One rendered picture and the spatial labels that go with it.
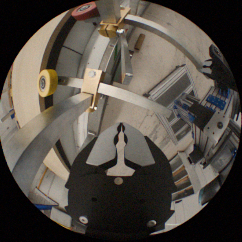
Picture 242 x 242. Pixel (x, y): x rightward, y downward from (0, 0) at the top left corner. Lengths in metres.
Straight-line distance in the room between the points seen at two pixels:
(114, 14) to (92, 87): 0.21
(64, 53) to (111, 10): 0.27
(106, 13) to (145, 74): 0.97
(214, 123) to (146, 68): 0.98
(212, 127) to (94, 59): 0.65
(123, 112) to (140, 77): 0.57
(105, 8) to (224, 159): 0.63
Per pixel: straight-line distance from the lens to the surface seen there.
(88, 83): 0.22
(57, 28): 0.33
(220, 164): 0.51
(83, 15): 0.28
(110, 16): 0.23
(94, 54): 0.48
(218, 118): 0.42
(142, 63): 1.11
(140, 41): 1.17
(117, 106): 1.10
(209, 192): 0.53
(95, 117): 0.40
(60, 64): 0.39
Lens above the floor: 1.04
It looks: 61 degrees down
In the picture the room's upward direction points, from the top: 177 degrees counter-clockwise
